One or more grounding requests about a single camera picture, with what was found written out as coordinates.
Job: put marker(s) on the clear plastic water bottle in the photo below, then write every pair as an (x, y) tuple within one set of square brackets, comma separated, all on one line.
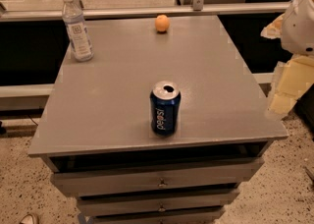
[(73, 18)]

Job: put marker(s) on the grey drawer cabinet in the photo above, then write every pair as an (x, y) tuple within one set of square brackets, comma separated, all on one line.
[(98, 116)]

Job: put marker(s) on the middle grey drawer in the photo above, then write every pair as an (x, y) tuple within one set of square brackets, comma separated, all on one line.
[(116, 205)]

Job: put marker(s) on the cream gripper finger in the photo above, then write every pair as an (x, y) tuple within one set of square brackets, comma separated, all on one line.
[(274, 29), (290, 81)]

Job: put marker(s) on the blue pepsi can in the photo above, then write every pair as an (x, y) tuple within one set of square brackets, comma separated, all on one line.
[(165, 100)]

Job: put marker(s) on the orange fruit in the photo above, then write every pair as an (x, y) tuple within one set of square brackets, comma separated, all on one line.
[(162, 23)]

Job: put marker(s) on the grey drawer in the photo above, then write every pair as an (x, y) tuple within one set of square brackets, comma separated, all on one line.
[(153, 178), (116, 205), (207, 214)]

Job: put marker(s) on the top grey drawer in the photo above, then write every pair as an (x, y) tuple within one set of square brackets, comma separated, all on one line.
[(153, 178)]

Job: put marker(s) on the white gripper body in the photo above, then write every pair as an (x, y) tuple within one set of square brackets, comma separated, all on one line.
[(299, 27)]

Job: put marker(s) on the white shoe tip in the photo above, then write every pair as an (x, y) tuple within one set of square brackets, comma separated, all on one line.
[(29, 219)]

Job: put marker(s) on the bottom grey drawer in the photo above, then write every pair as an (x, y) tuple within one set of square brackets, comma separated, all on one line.
[(207, 214)]

